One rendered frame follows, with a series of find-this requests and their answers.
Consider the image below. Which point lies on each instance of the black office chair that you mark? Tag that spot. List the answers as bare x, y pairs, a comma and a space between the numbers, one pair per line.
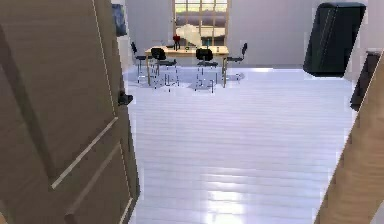
238, 56
138, 55
161, 58
205, 60

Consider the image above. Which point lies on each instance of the wooden dining table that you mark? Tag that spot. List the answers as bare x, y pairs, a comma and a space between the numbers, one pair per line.
186, 51

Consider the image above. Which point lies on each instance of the dark brown cabinet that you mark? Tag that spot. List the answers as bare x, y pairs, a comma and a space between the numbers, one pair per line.
365, 80

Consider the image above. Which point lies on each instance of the brown wooden room door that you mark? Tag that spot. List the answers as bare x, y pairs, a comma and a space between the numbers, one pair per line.
56, 100

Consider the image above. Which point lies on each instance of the teal bottle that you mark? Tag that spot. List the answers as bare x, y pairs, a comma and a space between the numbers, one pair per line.
208, 42

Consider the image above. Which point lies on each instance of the wooden framed window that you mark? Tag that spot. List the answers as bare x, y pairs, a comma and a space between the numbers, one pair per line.
201, 16

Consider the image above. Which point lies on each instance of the blue framed wall picture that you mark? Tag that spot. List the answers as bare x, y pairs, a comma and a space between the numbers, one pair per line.
119, 20

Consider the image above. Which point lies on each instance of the light wooden door frame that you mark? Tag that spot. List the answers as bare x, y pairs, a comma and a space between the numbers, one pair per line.
358, 160

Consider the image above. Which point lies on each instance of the red vase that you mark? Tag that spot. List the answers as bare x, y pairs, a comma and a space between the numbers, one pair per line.
176, 40

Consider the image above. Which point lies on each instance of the white cloth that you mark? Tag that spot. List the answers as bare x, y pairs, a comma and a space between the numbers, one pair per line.
190, 35

